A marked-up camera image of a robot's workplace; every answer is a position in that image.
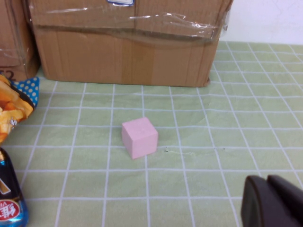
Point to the white blue-edged label sticker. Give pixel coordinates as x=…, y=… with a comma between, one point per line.
x=120, y=2

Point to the cardboard box holding chip bags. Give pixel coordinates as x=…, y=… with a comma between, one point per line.
x=14, y=35

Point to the blue Vikar chips bag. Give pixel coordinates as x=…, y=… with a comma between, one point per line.
x=14, y=106

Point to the light pink foam cube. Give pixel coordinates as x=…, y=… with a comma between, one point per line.
x=139, y=137

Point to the cardboard box with clear tape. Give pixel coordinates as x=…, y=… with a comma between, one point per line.
x=118, y=59

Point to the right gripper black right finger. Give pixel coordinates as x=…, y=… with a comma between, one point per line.
x=291, y=196

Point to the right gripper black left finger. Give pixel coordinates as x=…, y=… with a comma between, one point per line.
x=255, y=203

